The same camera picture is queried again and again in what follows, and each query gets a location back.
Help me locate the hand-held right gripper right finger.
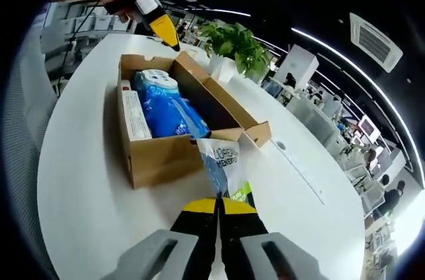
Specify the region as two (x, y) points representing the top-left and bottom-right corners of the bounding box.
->
(218, 197), (319, 280)

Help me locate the green potted plant white pot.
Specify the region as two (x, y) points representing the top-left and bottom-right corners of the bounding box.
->
(197, 20), (272, 84)

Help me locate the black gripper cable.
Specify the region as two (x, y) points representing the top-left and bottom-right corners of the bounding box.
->
(52, 0), (100, 95)

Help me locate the small white printed carton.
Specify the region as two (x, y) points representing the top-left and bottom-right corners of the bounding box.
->
(121, 90), (153, 142)

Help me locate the brown cardboard shoe box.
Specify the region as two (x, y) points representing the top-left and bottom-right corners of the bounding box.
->
(116, 50), (272, 190)

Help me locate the pink display screen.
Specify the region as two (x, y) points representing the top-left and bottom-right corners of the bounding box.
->
(358, 115), (382, 142)

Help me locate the white ceiling air conditioner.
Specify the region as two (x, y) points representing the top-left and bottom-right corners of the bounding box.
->
(349, 12), (403, 74)

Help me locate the grey metal storage shelf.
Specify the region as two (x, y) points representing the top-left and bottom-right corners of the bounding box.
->
(39, 4), (133, 62)

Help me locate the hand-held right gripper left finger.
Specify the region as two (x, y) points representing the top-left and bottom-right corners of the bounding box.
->
(99, 197), (218, 280)

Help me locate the blue soft tissue pack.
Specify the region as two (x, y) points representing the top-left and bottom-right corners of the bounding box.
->
(139, 92), (213, 139)

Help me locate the white table socket panel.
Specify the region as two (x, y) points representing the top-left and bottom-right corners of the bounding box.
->
(270, 139), (325, 205)

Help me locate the silver green soft pouch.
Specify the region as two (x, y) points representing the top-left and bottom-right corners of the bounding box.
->
(196, 138), (253, 206)

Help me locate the white mesh office chair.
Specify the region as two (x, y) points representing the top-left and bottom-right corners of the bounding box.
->
(0, 27), (58, 261)

